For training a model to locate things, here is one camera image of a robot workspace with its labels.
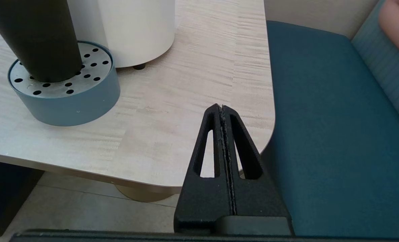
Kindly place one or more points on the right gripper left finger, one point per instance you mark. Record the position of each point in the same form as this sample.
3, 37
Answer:
202, 201

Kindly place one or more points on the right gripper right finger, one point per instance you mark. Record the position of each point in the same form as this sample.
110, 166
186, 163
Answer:
260, 198

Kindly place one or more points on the black plastic cup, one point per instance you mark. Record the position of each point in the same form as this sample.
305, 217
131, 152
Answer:
41, 33

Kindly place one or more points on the teal upholstered bench sofa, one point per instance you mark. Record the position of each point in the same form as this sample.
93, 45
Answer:
337, 134

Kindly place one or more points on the large round drip tray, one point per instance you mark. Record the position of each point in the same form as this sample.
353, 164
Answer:
78, 104

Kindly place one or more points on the large tea drink dispenser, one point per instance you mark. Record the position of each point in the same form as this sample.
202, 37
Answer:
138, 30

